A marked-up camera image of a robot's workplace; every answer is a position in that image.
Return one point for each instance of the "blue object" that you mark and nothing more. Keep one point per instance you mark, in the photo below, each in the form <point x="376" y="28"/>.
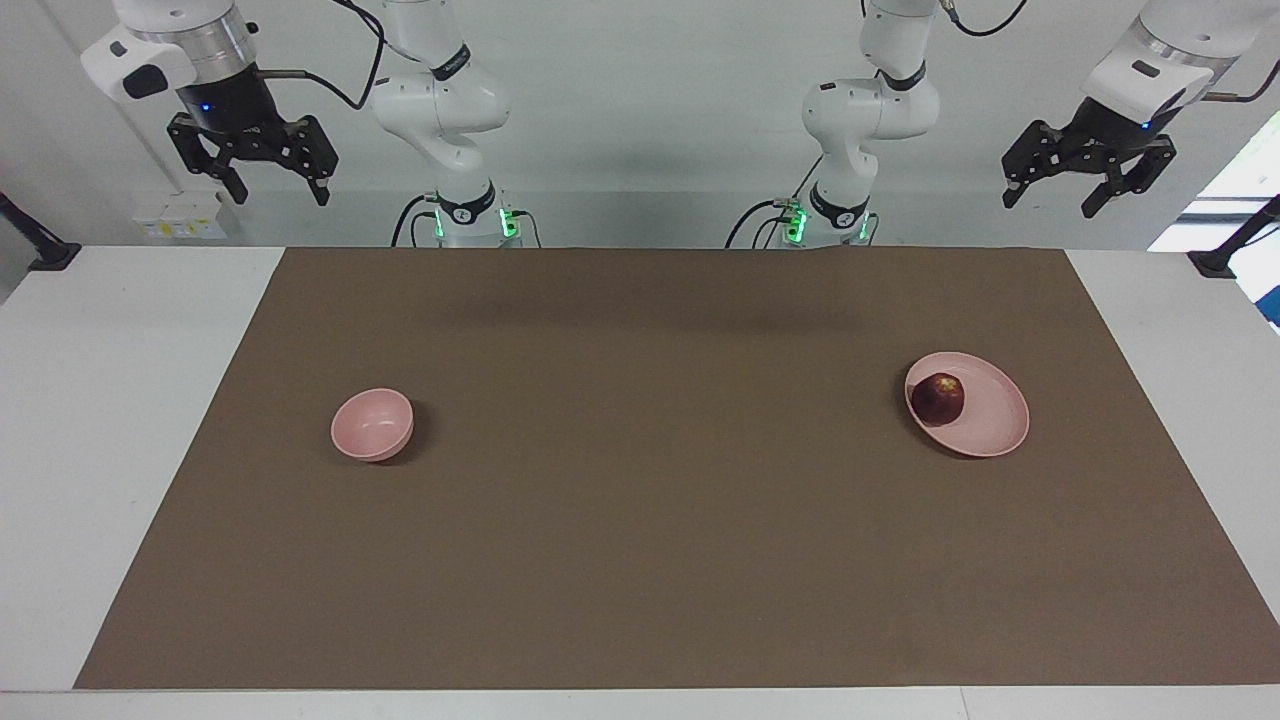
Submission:
<point x="1273" y="308"/>

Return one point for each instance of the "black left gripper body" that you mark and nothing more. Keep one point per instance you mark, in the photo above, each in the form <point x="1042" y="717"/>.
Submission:
<point x="1110" y="125"/>

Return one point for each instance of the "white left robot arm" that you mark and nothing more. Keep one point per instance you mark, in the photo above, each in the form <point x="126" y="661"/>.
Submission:
<point x="860" y="110"/>

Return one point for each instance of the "black clamp mount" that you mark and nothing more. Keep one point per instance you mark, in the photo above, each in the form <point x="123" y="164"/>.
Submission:
<point x="45" y="250"/>
<point x="1225" y="255"/>

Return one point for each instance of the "dark red apple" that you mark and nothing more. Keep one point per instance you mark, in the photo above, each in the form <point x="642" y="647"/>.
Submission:
<point x="938" y="400"/>

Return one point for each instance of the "white wall socket box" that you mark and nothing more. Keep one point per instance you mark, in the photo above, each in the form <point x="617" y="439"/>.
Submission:
<point x="180" y="220"/>

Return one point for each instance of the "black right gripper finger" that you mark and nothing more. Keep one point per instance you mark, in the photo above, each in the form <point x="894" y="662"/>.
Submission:
<point x="312" y="150"/>
<point x="200" y="150"/>

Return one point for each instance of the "pink plate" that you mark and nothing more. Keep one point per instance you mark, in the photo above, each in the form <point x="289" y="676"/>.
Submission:
<point x="990" y="415"/>

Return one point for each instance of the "pink bowl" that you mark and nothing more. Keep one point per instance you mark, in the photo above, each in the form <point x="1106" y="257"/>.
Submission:
<point x="372" y="425"/>

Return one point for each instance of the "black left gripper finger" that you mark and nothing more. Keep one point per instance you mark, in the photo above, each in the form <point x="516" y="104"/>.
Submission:
<point x="1145" y="170"/>
<point x="1035" y="155"/>

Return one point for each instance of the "brown table mat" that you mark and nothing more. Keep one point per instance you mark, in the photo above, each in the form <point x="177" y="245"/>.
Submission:
<point x="640" y="520"/>

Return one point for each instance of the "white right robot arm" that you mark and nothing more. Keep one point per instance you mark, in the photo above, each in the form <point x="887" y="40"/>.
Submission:
<point x="440" y="100"/>

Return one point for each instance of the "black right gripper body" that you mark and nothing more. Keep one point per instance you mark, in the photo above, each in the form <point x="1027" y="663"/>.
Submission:
<point x="230" y="110"/>

